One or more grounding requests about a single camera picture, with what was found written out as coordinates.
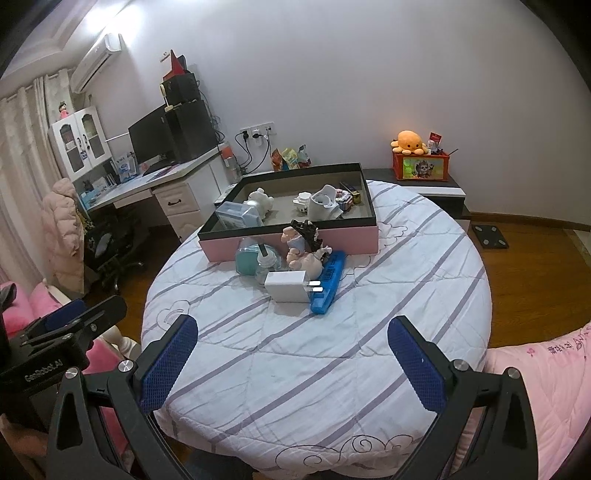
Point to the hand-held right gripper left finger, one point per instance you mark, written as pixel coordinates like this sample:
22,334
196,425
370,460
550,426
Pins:
168,364

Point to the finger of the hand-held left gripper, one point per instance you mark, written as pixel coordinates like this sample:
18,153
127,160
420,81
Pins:
64,314
106,311

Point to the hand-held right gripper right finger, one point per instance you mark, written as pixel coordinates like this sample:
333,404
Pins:
418,364

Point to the pink storage box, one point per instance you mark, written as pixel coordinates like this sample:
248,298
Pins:
323,237

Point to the clear plastic box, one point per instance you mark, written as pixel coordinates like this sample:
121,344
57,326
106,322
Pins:
235,217

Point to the long blue box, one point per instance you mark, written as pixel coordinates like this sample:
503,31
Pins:
352,193

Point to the white heart-shaped plug device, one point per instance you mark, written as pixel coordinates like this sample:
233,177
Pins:
323,203

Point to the white figurine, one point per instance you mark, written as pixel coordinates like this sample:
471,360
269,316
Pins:
261,201

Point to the pink bedding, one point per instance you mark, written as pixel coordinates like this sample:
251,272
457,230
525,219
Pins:
41,300

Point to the black office chair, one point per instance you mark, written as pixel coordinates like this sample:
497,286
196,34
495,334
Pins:
108,244

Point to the pink padded jacket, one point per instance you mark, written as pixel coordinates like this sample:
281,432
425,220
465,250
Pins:
60,230

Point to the blue plastic comb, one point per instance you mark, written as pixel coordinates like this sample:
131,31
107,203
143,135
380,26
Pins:
330,281

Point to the teal jar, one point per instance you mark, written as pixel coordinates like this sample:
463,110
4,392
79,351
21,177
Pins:
249,261

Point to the white desk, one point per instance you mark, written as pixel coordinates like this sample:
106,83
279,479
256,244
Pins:
180,198

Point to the beige curtain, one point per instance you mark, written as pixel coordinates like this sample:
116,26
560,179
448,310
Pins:
23,184

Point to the pink blanket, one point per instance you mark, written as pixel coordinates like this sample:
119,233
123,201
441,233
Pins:
554,378

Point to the glass bottle black cap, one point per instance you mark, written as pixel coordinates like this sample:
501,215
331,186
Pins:
265,267

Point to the white charger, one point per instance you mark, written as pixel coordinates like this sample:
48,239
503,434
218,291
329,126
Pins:
286,286

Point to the blue white box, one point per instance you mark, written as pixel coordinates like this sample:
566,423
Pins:
124,168

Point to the black bathroom scale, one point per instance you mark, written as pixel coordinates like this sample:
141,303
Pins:
493,235

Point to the black keyboard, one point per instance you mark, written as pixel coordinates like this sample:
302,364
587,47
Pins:
157,166

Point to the doll figurine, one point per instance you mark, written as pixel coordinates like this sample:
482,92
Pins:
302,251

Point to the white glass-door cabinet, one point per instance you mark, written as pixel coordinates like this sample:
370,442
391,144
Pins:
81,141

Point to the black monitor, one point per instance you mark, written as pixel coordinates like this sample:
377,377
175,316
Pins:
150,136

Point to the orange-capped bottle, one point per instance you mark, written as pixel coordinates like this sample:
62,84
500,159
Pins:
228,159

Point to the red toy box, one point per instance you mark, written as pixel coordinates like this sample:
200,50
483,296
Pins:
421,168

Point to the black computer tower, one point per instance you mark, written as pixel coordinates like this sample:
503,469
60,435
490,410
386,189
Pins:
191,131

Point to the small doll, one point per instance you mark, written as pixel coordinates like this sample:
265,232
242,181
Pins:
63,110

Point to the orange octopus plush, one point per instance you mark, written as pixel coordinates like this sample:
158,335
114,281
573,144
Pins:
408,141

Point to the red white card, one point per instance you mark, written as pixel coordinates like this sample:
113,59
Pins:
434,138

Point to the orange snack bag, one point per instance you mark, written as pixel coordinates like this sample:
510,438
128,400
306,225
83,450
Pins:
276,159

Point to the black speaker box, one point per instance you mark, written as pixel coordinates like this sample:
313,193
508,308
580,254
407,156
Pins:
182,90

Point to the white snack bag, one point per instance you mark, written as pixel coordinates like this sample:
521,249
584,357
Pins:
304,156

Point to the green snack bag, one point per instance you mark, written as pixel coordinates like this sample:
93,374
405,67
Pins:
291,158

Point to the white air conditioner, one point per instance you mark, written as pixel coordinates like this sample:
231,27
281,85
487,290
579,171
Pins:
94,60

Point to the red paper bag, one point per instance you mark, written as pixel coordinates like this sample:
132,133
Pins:
178,67

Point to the cream bed post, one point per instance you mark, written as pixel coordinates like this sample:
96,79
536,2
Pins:
117,340

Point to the white wall socket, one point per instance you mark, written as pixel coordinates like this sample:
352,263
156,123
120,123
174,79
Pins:
257,129

